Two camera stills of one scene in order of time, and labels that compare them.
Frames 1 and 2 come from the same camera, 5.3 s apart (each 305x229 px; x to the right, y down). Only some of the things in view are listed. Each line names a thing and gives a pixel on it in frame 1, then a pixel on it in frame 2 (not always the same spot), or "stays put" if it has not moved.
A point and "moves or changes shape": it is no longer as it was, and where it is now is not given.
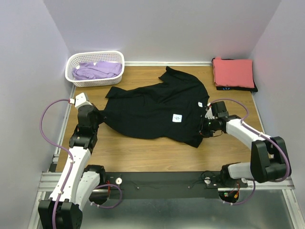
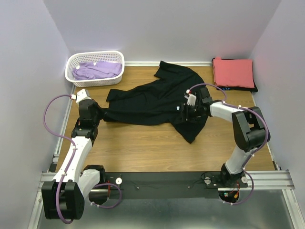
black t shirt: x=173 y=109 moves or changes shape
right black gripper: x=205 y=133 → x=188 y=118
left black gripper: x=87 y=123 stays put
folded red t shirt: x=233 y=72 stays put
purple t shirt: x=88 y=70 stays put
